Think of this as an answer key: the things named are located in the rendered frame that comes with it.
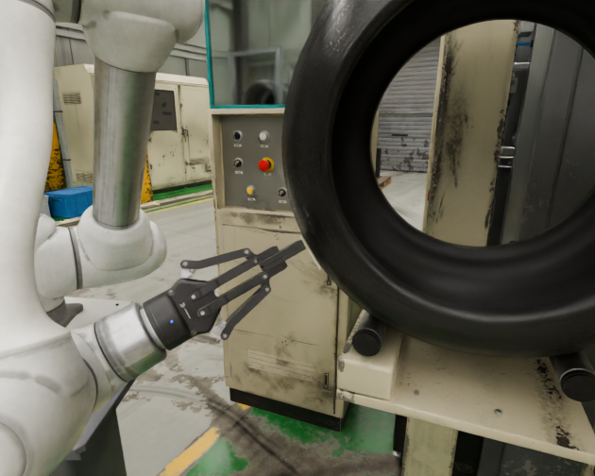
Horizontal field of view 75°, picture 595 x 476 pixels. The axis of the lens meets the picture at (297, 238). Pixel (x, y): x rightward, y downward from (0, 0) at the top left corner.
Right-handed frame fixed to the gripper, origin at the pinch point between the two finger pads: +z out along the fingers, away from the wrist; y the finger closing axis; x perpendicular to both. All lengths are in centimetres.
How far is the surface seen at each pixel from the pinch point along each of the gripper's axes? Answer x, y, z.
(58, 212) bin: -518, -142, -125
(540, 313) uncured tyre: 17.7, 20.6, 21.9
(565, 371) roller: 16.2, 30.2, 22.7
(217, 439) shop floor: -107, 63, -36
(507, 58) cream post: -1, -12, 57
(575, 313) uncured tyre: 20.5, 21.4, 23.9
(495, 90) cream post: -4, -7, 54
